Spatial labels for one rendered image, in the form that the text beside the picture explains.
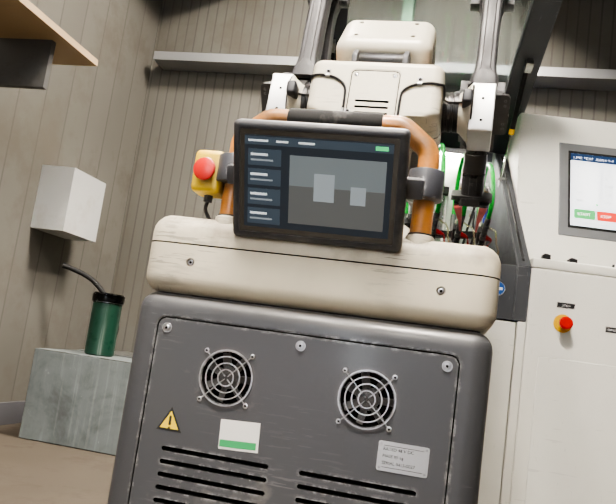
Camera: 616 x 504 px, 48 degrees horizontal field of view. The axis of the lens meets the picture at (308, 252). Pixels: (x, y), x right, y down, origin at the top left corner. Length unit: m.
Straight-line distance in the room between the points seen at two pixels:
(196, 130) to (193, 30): 0.76
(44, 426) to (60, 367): 0.29
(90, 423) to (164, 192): 1.91
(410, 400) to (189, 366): 0.33
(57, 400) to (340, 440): 2.79
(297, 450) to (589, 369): 1.25
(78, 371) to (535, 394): 2.31
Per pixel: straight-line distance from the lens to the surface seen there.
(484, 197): 1.79
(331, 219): 1.00
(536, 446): 2.08
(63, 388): 3.67
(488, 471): 2.06
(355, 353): 0.99
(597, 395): 2.11
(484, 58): 1.71
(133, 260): 4.90
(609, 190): 2.51
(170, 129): 5.03
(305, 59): 1.75
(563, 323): 2.05
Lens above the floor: 0.63
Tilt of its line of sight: 8 degrees up
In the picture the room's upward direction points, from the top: 8 degrees clockwise
